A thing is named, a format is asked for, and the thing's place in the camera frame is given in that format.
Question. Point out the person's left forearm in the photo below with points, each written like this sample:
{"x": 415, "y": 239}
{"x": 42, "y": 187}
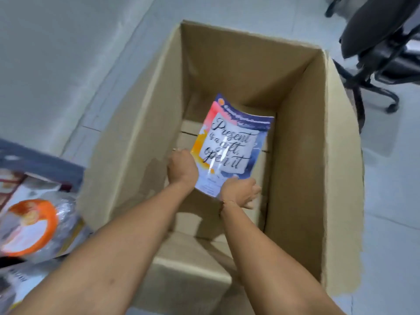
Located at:
{"x": 111, "y": 255}

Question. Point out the person's right thumb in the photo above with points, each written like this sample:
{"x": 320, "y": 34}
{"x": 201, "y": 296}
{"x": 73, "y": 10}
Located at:
{"x": 248, "y": 205}

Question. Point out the white printed packet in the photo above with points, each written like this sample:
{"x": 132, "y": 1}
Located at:
{"x": 16, "y": 285}

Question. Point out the person's right hand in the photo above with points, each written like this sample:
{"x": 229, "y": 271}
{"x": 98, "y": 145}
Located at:
{"x": 236, "y": 191}

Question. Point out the person's right forearm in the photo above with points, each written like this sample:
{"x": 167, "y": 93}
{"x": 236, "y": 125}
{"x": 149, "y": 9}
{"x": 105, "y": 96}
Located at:
{"x": 272, "y": 259}

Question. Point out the large brown cardboard box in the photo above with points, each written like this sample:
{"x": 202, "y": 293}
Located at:
{"x": 229, "y": 160}

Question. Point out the brown printed packet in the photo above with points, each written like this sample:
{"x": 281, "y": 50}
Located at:
{"x": 9, "y": 186}

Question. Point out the colourful glossy notebook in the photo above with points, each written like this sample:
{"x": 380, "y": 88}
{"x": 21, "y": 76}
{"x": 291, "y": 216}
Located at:
{"x": 229, "y": 144}

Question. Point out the orange and white plastic packet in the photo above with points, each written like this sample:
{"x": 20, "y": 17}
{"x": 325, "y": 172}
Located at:
{"x": 29, "y": 226}

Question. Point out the dark grey tray edge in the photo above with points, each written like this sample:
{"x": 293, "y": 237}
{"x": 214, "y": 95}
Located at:
{"x": 42, "y": 163}

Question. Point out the person's left hand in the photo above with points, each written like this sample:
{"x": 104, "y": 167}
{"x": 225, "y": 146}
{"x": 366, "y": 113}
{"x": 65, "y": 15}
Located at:
{"x": 181, "y": 168}

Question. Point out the black office chair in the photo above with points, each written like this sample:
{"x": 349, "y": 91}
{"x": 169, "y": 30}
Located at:
{"x": 377, "y": 45}

